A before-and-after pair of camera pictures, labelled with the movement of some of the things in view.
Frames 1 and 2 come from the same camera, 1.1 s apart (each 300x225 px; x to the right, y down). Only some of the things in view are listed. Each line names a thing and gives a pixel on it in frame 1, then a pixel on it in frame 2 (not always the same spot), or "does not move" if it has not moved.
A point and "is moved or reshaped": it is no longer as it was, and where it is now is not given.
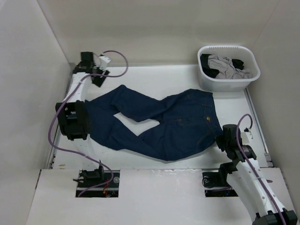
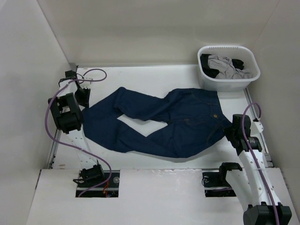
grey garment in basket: (226, 69) does not move
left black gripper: (98, 81) to (85, 102)
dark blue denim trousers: (188, 129) is moved or reshaped
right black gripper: (219, 138) to (227, 133)
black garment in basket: (213, 72) does not move
